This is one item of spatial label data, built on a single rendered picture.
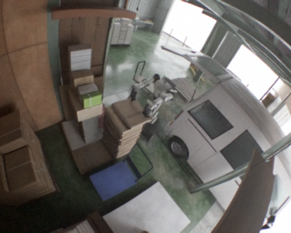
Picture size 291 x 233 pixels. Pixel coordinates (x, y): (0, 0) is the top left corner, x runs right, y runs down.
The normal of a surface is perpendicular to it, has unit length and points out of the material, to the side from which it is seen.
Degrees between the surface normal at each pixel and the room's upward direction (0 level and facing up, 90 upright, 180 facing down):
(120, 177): 0
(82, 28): 90
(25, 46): 90
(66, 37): 90
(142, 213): 0
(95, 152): 0
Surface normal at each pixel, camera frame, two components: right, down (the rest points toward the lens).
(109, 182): 0.29, -0.62
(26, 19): 0.57, 0.73
